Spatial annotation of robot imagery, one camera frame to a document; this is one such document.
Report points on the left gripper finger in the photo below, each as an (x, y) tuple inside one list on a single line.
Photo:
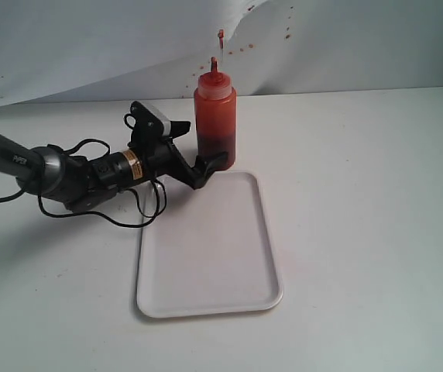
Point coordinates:
[(175, 129), (197, 176)]

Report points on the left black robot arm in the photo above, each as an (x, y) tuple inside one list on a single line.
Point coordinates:
[(81, 184)]

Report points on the white rectangular plastic tray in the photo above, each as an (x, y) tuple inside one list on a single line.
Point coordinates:
[(209, 252)]

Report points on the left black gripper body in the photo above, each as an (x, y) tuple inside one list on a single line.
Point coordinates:
[(149, 157)]

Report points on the red sauce squeeze bottle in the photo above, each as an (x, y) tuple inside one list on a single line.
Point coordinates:
[(215, 109)]

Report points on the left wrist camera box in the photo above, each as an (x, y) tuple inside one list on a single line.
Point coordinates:
[(159, 125)]

